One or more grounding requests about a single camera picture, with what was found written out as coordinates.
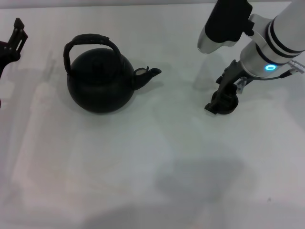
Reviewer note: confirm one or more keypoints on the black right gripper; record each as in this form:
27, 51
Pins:
232, 74

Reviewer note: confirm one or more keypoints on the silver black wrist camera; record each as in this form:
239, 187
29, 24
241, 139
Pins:
221, 21

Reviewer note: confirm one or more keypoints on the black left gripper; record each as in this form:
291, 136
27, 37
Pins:
6, 51

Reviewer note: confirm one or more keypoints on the small dark brown teacup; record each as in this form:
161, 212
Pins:
232, 107

